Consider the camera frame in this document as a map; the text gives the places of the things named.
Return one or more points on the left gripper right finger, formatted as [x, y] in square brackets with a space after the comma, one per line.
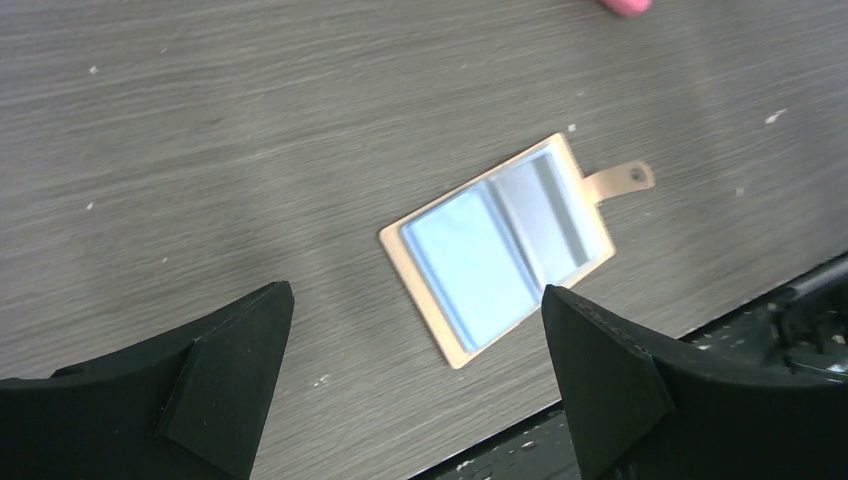
[642, 405]

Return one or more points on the pink toy microphone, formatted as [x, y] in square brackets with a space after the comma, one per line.
[628, 8]

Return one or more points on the beige card holder wallet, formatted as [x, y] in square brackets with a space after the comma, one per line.
[477, 259]

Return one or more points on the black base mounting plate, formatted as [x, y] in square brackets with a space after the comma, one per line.
[799, 327]

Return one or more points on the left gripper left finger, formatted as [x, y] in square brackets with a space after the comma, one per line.
[190, 403]

